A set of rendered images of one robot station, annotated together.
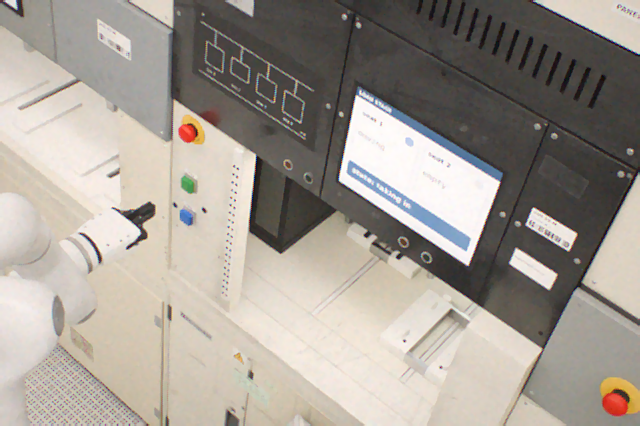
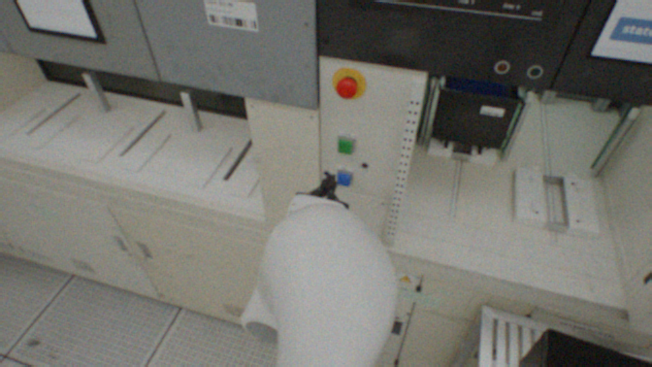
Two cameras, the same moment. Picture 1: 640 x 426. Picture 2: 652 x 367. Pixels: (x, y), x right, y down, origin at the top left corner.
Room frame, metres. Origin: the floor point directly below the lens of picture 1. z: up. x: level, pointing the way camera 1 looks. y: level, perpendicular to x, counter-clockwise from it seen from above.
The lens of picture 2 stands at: (0.72, 0.50, 1.78)
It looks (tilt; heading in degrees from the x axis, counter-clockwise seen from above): 46 degrees down; 345
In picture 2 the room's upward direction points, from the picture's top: straight up
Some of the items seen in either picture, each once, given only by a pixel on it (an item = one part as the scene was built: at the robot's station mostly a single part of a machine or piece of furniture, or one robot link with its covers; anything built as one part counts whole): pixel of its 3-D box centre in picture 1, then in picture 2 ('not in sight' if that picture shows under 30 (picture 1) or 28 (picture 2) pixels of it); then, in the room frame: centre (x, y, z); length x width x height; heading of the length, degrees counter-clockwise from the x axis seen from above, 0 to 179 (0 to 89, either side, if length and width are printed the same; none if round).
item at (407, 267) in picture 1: (402, 232); (463, 136); (1.66, -0.23, 0.89); 0.22 x 0.21 x 0.04; 148
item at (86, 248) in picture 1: (80, 253); not in sight; (1.13, 0.45, 1.20); 0.09 x 0.03 x 0.08; 58
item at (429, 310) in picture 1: (439, 338); (554, 199); (1.33, -0.34, 0.89); 0.22 x 0.21 x 0.04; 148
